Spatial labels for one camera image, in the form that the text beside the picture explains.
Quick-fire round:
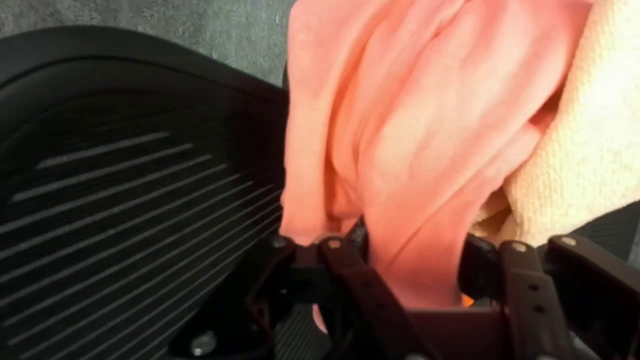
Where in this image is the pink shirt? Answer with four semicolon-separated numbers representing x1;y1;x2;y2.
279;0;597;335

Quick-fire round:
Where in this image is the cream towel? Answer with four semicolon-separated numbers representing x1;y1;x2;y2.
469;0;640;249

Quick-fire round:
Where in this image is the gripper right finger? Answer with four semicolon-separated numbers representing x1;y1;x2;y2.
457;233;640;360

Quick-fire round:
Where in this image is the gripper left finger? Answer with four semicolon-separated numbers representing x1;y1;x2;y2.
246;219;442;360

